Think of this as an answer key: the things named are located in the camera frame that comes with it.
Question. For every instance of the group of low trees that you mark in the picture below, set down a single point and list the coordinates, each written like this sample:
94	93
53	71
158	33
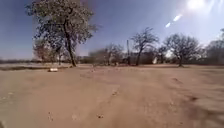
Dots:
110	53

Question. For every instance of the thin dark pole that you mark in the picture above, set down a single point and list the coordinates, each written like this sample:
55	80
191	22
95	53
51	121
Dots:
128	53

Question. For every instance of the pale gravel dirt ground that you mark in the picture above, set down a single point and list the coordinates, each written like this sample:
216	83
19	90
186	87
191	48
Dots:
113	100

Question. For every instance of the bare dark tree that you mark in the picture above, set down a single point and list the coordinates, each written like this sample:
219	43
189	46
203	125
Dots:
142	41

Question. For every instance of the pale flat block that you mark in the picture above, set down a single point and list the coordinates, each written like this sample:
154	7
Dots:
52	69

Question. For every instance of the large leafy tree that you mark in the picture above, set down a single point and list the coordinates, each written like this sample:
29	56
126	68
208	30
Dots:
63	20

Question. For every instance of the broad bare tree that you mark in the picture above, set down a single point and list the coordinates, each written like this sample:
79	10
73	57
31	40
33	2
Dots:
181	48

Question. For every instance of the trees at field edge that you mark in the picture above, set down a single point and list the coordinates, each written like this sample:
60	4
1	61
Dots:
215	51

